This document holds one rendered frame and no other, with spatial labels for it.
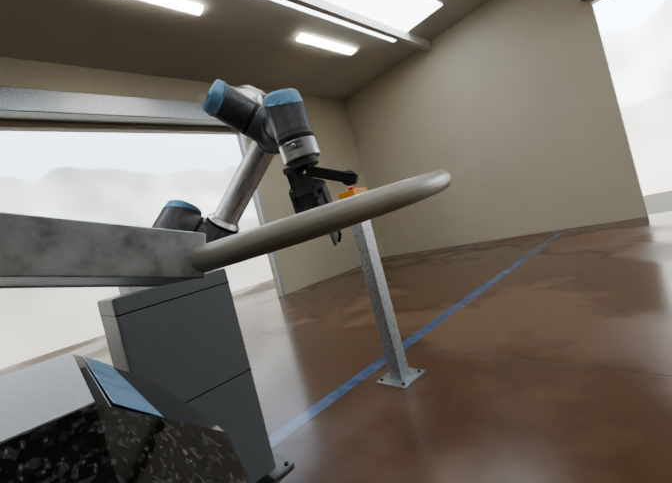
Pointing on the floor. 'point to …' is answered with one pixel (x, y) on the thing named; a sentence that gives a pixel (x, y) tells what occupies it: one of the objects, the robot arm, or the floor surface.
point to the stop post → (399, 378)
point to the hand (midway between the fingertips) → (338, 237)
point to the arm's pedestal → (195, 358)
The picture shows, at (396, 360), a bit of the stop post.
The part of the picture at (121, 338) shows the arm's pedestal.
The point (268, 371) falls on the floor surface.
